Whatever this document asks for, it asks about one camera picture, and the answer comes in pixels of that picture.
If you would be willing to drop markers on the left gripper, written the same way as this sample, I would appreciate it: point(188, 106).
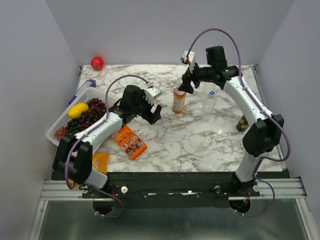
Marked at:
point(153, 118)

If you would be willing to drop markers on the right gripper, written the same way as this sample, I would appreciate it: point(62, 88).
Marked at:
point(186, 86)

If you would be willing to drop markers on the blue cap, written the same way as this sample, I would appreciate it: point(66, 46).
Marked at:
point(211, 94)

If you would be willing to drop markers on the clear bottle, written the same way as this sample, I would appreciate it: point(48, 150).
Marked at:
point(208, 104)

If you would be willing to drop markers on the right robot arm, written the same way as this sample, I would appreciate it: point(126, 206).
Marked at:
point(264, 127)

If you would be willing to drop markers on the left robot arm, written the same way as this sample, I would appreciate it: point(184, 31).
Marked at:
point(73, 158)

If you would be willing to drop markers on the orange juice bottle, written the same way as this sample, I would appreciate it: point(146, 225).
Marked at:
point(178, 104)

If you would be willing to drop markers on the orange snack box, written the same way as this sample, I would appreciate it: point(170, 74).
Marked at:
point(129, 142)

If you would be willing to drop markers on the white plastic basket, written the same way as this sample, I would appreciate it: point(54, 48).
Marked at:
point(60, 122)

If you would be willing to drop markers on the dark purple grape bunch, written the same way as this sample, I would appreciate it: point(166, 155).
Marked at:
point(96, 110)

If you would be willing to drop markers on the black can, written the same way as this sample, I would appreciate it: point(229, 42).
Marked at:
point(242, 124)

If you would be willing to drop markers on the yellow snack bag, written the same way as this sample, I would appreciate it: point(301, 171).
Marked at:
point(100, 161)

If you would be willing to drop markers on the purple white box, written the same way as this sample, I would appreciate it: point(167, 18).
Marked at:
point(88, 83)

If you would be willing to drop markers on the yellow mango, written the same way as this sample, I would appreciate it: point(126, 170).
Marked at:
point(75, 111)

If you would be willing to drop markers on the red apple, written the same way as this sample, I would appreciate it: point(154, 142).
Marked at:
point(97, 63)

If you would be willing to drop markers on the black blue grape bunch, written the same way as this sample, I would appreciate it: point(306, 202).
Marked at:
point(73, 126)

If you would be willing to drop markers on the light red grape bunch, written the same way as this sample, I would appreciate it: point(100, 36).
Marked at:
point(59, 133)

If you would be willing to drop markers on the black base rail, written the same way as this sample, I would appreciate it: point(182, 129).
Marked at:
point(178, 189)

